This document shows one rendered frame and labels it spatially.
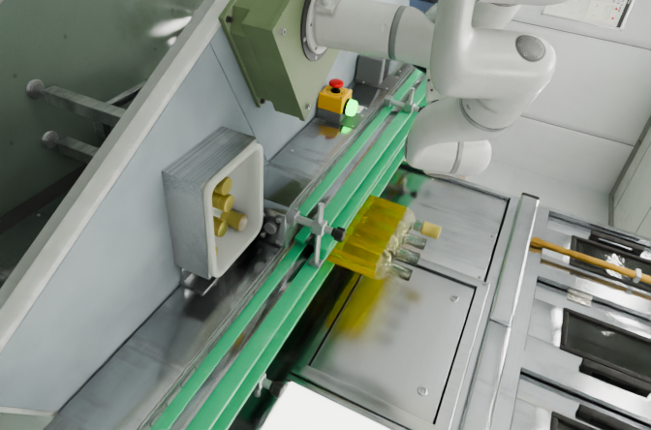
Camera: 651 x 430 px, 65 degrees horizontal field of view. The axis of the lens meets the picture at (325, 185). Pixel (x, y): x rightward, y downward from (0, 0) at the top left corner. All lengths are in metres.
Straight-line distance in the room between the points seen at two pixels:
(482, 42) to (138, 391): 0.73
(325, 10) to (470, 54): 0.39
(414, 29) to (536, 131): 6.62
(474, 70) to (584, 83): 6.57
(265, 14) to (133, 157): 0.31
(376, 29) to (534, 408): 0.86
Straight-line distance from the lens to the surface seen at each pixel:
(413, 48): 0.91
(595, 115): 7.35
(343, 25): 0.94
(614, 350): 1.48
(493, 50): 0.64
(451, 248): 1.53
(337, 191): 1.16
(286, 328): 1.09
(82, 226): 0.79
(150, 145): 0.84
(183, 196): 0.88
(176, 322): 1.00
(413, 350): 1.22
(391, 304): 1.29
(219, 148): 0.92
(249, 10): 0.90
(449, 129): 0.77
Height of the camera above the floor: 1.25
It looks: 17 degrees down
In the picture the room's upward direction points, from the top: 109 degrees clockwise
